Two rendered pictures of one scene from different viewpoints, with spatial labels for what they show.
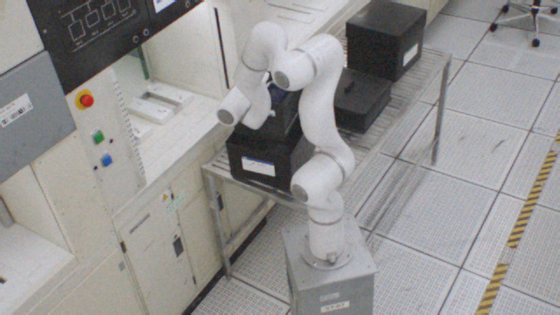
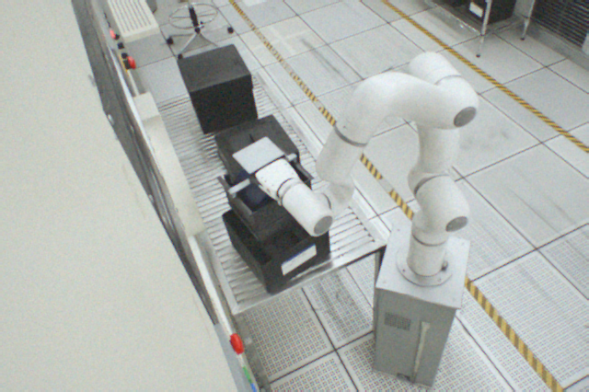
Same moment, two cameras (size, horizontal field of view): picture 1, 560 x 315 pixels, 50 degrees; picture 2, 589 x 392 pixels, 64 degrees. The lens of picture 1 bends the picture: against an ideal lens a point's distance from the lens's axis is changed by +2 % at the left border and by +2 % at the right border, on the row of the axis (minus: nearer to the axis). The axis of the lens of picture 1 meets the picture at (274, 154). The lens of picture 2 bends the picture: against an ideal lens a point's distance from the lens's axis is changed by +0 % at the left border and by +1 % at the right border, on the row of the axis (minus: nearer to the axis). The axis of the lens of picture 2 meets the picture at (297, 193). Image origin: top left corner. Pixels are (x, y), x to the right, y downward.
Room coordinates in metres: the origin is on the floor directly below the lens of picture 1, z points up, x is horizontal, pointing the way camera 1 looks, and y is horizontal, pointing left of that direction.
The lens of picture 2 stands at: (1.17, 0.79, 2.19)
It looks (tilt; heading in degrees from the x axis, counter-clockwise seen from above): 48 degrees down; 305
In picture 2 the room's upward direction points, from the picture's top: 9 degrees counter-clockwise
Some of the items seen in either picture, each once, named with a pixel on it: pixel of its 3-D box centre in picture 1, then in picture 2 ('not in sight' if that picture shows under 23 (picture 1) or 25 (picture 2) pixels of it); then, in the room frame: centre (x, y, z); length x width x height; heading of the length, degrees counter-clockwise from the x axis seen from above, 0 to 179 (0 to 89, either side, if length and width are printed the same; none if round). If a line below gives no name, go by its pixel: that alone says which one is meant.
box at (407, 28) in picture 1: (385, 39); (218, 89); (2.49, -0.59, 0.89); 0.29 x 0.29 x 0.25; 50
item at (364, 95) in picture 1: (349, 95); (256, 149); (2.15, -0.36, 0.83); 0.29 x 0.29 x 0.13; 54
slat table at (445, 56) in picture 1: (339, 164); (260, 218); (2.18, -0.32, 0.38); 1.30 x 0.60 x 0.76; 143
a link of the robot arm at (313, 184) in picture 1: (318, 192); (439, 214); (1.31, -0.13, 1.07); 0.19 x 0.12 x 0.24; 134
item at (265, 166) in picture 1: (272, 144); (277, 234); (1.83, 0.00, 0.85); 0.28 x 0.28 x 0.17; 63
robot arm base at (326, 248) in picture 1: (325, 231); (427, 247); (1.34, -0.15, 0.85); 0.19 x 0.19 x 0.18
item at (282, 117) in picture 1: (267, 97); (267, 190); (1.83, 0.00, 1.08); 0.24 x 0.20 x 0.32; 63
